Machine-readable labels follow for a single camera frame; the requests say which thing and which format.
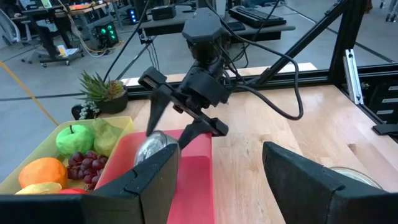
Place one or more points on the green apple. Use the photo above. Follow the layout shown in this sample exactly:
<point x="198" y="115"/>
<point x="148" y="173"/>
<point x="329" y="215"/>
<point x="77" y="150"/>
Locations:
<point x="74" y="141"/>

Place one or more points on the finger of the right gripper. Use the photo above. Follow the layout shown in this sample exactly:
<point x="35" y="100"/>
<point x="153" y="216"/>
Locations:
<point x="158" y="109"/>
<point x="194" y="133"/>

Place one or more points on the small black box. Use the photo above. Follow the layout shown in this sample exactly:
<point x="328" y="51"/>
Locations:
<point x="163" y="12"/>

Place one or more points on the computer with green lights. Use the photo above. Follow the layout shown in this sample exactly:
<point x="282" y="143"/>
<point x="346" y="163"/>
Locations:
<point x="107" y="34"/>

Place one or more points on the person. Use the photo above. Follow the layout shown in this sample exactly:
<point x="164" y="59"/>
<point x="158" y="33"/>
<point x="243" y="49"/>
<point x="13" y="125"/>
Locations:
<point x="12" y="6"/>

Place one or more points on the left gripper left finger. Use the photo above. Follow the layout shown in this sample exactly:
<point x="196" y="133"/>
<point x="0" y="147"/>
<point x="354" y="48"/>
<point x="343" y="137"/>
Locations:
<point x="93" y="208"/>

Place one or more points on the red plastic tray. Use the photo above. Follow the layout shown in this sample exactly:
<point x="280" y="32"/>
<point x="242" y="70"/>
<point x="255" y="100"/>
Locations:
<point x="196" y="186"/>

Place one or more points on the grey background desk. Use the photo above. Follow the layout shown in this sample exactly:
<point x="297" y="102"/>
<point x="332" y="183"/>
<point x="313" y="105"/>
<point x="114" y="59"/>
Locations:
<point x="168" y="26"/>

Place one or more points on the black aluminium table frame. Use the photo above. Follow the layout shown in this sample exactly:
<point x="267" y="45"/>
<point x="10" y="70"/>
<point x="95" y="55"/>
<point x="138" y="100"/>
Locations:
<point x="348" y="31"/>

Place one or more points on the orange fruit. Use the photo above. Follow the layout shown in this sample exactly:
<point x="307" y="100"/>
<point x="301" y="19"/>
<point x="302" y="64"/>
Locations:
<point x="42" y="172"/>

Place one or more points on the silver frame bracket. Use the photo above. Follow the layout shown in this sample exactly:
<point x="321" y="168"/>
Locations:
<point x="353" y="77"/>

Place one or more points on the blue salmon can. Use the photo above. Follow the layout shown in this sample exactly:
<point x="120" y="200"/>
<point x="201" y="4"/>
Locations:
<point x="357" y="175"/>

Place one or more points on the red apple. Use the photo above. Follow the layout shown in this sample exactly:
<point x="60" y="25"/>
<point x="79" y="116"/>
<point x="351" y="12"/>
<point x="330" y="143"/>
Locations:
<point x="73" y="191"/>

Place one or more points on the cluttered background desk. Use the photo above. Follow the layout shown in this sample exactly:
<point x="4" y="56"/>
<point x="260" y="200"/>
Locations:
<point x="62" y="12"/>

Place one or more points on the red grapes bunch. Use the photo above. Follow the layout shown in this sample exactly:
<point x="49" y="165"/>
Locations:
<point x="87" y="165"/>

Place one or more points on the yellow banana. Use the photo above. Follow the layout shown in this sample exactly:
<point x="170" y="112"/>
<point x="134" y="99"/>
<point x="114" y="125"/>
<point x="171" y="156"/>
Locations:
<point x="40" y="188"/>

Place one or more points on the white office chair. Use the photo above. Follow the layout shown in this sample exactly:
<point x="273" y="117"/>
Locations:
<point x="9" y="26"/>

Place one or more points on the potted succulent plant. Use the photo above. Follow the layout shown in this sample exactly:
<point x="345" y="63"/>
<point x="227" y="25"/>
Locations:
<point x="115" y="105"/>

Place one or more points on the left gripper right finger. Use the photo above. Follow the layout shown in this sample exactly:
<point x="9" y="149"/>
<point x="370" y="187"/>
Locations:
<point x="326" y="205"/>

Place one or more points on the yellow-green plastic tray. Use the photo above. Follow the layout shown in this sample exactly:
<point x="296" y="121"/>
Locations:
<point x="37" y="149"/>

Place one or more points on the green pear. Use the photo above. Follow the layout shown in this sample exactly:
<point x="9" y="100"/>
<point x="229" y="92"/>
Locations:
<point x="105" y="140"/>

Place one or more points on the black keyboard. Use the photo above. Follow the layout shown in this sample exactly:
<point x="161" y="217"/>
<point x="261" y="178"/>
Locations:
<point x="258" y="17"/>

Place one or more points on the green label can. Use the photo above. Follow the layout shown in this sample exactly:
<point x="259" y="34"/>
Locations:
<point x="152" y="146"/>

